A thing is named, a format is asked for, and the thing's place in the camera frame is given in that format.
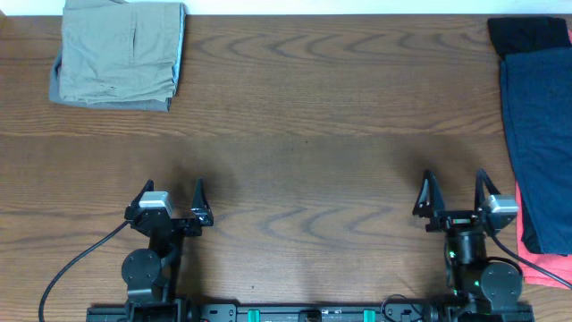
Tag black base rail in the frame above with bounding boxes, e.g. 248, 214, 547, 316
86, 301, 535, 322

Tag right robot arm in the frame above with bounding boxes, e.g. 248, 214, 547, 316
412, 170, 523, 321

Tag folded grey shorts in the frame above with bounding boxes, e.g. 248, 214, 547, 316
48, 49, 171, 112

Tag red folded garment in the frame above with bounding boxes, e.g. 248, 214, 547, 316
515, 182, 571, 289

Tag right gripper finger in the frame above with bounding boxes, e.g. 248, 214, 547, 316
474, 168, 501, 212
412, 170, 445, 218

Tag khaki green shorts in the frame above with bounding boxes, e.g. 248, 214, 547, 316
59, 0, 186, 103

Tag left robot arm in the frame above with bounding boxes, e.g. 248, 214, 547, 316
122, 179, 214, 321

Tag navy blue folded garment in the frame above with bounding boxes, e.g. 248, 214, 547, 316
500, 48, 571, 255

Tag black folded garment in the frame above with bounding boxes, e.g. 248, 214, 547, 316
487, 16, 571, 58

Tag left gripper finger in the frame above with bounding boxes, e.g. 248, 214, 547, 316
124, 180, 155, 220
191, 178, 214, 226

